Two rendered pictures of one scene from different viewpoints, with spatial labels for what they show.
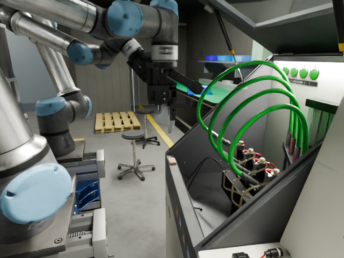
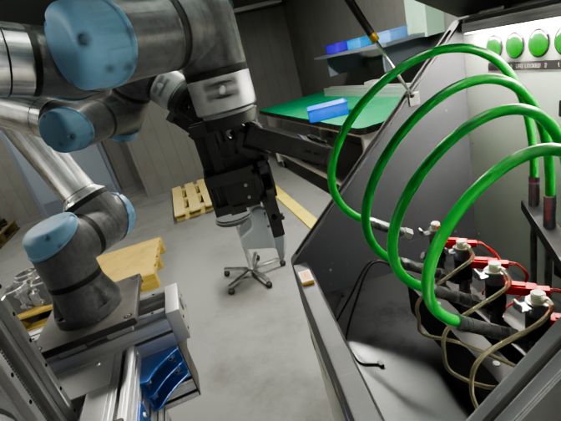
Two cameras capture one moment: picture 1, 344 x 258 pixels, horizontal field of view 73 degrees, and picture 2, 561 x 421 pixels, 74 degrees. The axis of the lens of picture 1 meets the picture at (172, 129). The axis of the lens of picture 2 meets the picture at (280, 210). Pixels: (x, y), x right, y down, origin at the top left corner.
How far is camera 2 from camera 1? 0.22 m
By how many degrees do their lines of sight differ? 6
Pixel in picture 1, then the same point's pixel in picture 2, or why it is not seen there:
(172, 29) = (223, 34)
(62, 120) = (80, 256)
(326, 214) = not seen: outside the picture
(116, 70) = not seen: hidden behind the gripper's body
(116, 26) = (74, 70)
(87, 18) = (13, 65)
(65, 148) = (101, 306)
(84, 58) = (75, 138)
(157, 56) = (205, 107)
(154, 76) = (214, 153)
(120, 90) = not seen: hidden behind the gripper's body
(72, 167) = (125, 335)
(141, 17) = (127, 31)
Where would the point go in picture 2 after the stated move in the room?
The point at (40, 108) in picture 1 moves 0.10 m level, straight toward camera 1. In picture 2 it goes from (31, 249) to (27, 264)
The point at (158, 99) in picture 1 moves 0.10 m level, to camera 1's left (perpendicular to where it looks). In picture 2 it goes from (235, 201) to (159, 220)
